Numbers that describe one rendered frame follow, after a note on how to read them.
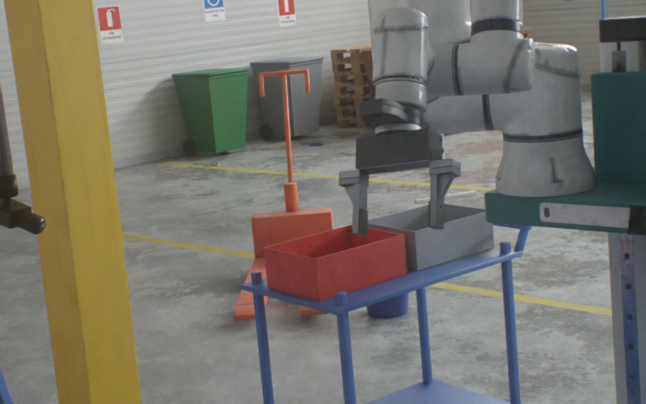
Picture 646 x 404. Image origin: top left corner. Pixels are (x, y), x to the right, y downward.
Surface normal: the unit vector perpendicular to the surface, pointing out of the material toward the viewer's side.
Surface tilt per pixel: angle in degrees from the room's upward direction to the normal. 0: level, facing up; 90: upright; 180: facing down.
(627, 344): 90
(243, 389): 0
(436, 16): 100
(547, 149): 88
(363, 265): 90
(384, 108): 75
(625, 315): 90
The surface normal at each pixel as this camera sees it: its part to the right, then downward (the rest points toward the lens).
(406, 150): -0.53, -0.21
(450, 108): -0.22, 0.46
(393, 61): -0.28, -0.25
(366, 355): -0.08, -0.98
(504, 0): 0.20, -0.17
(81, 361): -0.69, 0.18
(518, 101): -0.26, 0.25
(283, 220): -0.03, 0.18
